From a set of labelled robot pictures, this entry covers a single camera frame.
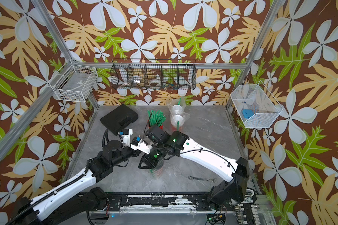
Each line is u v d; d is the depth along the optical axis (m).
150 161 0.56
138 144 0.57
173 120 0.87
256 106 0.83
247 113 0.80
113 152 0.55
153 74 0.96
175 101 0.91
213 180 0.82
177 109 0.93
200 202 0.74
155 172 0.68
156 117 0.91
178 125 0.86
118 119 1.05
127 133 0.68
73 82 0.86
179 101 0.91
